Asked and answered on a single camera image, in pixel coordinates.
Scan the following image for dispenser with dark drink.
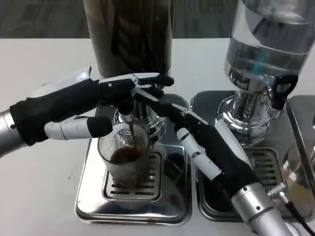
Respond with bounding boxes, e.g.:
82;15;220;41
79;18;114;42
82;0;173;142

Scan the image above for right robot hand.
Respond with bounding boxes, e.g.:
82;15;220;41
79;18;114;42
134;87;261;198

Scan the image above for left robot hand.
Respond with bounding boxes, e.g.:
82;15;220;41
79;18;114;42
9;71;175;146

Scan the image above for clear ribbed glass cup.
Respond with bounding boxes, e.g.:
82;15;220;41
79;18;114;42
97;122;151;189

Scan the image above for dispenser with clear water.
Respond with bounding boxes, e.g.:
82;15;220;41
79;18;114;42
215;0;315;146

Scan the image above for steel drip tray base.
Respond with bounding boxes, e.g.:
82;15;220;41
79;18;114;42
189;90;308;222
75;92;193;224
286;95;315;218

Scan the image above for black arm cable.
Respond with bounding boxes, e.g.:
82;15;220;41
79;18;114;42
268;185;315;233

